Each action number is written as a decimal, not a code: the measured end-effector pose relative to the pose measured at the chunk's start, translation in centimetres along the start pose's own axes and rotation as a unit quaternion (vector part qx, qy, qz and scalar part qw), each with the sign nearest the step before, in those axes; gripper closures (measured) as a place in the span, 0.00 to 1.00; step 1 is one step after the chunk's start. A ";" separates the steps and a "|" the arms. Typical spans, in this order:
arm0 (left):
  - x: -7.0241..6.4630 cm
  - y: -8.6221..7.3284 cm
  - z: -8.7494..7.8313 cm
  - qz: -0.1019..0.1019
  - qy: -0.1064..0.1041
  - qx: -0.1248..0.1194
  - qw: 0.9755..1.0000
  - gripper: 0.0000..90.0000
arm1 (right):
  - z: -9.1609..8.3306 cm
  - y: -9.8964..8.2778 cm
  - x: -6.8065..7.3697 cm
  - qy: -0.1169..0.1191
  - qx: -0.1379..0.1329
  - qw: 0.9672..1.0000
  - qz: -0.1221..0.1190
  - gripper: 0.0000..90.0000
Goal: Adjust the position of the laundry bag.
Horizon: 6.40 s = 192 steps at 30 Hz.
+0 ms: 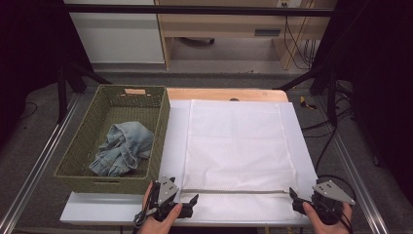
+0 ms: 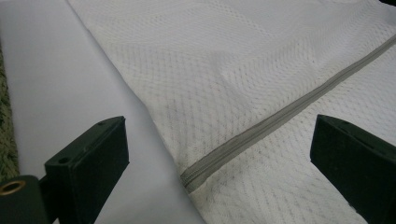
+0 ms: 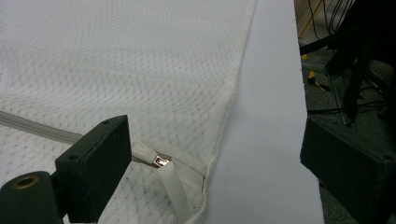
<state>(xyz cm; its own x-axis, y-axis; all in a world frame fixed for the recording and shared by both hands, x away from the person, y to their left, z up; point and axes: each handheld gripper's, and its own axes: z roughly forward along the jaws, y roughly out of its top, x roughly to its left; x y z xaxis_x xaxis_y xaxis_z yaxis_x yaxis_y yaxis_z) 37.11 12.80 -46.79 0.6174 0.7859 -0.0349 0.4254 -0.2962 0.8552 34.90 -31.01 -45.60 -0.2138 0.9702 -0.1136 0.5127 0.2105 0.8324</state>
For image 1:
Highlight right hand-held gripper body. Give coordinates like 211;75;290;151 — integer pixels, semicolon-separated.
305;179;357;225

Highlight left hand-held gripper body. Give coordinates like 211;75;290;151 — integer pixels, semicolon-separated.
147;175;180;222

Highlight light blue denim jeans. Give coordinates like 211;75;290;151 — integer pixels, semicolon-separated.
89;121;155;177

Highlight white mesh laundry bag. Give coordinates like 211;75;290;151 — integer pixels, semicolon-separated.
180;98;299;222

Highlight green woven basket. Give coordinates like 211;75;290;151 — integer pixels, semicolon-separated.
54;84;171;195

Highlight person's right hand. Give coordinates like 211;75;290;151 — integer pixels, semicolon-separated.
303;202;354;234

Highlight person's left hand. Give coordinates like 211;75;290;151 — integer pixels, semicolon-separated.
138;181;183;234

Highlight yellow and black tool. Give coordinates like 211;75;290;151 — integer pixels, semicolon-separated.
299;96;319;110

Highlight black metal stand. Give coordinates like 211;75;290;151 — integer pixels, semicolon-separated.
274;62;339;129
56;60;112;125

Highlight black curtain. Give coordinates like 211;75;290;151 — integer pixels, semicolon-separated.
0;0;95;149
311;0;413;199

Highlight white cabinet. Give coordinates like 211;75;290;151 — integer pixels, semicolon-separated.
63;0;166;64

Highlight light wooden desk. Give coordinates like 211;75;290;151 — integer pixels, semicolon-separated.
154;0;339;71

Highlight black horizontal bar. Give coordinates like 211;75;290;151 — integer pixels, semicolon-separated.
62;3;335;19

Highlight aluminium floor rail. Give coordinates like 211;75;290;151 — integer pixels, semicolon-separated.
315;97;390;234
0;95;81;234

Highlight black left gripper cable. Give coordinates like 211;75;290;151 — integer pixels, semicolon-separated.
131;194;158;234

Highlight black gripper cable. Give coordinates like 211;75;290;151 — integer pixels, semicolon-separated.
314;126;357;234
131;194;158;234

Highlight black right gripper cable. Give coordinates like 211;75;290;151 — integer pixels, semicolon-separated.
314;126;357;234

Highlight black floor cable bundle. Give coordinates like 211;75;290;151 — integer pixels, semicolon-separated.
301;81;355;139

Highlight black hanging cable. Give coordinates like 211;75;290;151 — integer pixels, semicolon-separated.
283;16;314;71

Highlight thin black floor cable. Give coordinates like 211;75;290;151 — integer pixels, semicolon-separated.
19;101;39;122

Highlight yellow hanging cable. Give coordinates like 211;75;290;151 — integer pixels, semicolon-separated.
284;0;316;71

